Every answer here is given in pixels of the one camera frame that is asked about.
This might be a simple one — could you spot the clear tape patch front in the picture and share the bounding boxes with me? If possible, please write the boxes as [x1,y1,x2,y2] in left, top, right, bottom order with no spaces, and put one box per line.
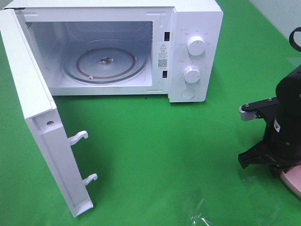
[186,189,214,226]

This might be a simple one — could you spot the round white door-release button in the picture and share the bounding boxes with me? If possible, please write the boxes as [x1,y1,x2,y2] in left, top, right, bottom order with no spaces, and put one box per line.
[181,88,195,99]

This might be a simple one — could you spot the white upper dial knob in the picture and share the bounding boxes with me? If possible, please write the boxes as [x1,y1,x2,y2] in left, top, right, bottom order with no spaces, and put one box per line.
[187,35,206,56]

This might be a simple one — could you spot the pink round plate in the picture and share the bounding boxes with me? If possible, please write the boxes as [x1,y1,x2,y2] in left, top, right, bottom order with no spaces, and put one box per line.
[280,165,301,198]

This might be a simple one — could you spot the white lower dial knob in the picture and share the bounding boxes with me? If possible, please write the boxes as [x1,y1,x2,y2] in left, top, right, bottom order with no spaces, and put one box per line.
[184,66,201,83]

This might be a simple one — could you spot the white microwave door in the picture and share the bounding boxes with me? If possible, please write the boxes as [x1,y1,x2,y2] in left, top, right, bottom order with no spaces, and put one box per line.
[0,9,97,217]

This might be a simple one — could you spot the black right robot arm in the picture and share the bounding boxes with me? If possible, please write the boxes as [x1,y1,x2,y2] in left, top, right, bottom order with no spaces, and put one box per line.
[238,67,301,175]

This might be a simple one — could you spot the glass microwave turntable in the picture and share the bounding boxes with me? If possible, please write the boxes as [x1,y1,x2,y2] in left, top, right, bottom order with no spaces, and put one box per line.
[62,40,151,84]

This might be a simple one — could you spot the white microwave oven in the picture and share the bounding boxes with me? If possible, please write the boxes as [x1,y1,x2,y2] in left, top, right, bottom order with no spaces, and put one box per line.
[3,0,223,102]

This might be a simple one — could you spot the green table mat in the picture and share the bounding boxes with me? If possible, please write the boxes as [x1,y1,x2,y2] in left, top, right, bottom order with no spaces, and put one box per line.
[0,0,301,226]

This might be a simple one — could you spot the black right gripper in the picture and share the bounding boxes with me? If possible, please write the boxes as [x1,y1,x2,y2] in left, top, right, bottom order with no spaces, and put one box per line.
[238,104,301,178]

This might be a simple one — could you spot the black camera cable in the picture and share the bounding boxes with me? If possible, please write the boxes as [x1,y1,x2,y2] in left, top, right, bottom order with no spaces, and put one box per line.
[288,26,301,53]

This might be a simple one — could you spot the white dial knob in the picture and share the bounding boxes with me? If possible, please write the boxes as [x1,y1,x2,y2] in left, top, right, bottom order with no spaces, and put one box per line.
[187,35,206,56]
[184,66,201,83]

